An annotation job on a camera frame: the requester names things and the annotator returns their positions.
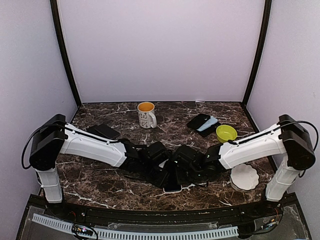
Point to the light blue phone case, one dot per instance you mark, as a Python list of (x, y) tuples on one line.
[(210, 122)]

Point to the lime green bowl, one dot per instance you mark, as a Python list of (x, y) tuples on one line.
[(225, 133)]

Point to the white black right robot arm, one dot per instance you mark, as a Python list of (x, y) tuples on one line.
[(287, 137)]

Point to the black right corner post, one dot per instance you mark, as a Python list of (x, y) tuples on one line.
[(258, 53)]

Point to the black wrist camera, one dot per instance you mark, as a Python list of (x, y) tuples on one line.
[(157, 153), (184, 155)]

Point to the white floral mug yellow inside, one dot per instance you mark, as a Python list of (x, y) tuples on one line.
[(146, 115)]

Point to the black corner post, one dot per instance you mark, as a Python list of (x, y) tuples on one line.
[(63, 51), (258, 53)]

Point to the black front table rail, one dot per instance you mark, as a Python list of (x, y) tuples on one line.
[(96, 216)]

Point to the purple-edged black smartphone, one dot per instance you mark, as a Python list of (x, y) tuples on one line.
[(107, 131)]

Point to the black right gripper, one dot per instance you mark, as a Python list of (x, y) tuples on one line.
[(181, 180)]

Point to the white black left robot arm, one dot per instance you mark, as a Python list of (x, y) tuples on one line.
[(57, 136)]

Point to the black smartphone lower stack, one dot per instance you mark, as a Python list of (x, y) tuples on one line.
[(92, 130)]

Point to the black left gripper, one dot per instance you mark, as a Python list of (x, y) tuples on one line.
[(159, 182)]

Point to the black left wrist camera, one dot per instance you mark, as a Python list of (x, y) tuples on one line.
[(157, 153)]

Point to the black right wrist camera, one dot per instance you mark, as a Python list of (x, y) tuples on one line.
[(184, 155)]

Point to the pink phone case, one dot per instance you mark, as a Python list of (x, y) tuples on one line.
[(172, 188)]

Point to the white scalloped dish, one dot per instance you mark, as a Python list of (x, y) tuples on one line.
[(244, 178)]

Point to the black left corner post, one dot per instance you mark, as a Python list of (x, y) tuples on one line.
[(63, 51)]

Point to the white slotted cable duct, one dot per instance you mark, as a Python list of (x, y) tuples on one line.
[(123, 231)]

